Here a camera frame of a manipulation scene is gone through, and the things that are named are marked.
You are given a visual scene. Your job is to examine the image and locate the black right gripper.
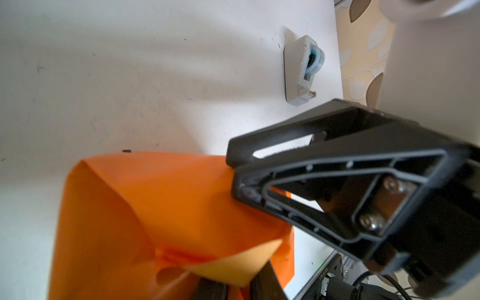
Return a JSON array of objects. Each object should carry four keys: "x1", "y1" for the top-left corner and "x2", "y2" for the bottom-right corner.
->
[{"x1": 318, "y1": 109, "x2": 480, "y2": 298}]

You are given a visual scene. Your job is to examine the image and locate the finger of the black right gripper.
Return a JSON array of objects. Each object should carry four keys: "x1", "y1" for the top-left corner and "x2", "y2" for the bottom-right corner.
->
[
  {"x1": 232, "y1": 147, "x2": 450, "y2": 259},
  {"x1": 226, "y1": 99, "x2": 379, "y2": 169}
]

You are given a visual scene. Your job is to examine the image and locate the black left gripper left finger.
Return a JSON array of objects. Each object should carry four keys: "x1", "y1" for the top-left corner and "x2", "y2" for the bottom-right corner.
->
[{"x1": 189, "y1": 277, "x2": 229, "y2": 300}]

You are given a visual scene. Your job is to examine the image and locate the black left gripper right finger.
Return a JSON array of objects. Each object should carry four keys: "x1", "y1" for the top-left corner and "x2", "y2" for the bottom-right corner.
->
[{"x1": 249, "y1": 261, "x2": 288, "y2": 300}]

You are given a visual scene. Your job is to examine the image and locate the orange wrapping paper sheet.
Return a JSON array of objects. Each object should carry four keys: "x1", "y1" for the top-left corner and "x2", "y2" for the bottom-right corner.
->
[{"x1": 48, "y1": 152, "x2": 295, "y2": 300}]

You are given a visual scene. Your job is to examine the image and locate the grey tape dispenser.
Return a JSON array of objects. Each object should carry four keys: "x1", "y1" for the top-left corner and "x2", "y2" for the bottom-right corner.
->
[{"x1": 284, "y1": 35, "x2": 325, "y2": 106}]

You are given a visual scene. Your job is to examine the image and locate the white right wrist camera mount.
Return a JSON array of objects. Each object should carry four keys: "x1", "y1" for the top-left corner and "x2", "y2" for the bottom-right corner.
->
[{"x1": 377, "y1": 1, "x2": 480, "y2": 145}]

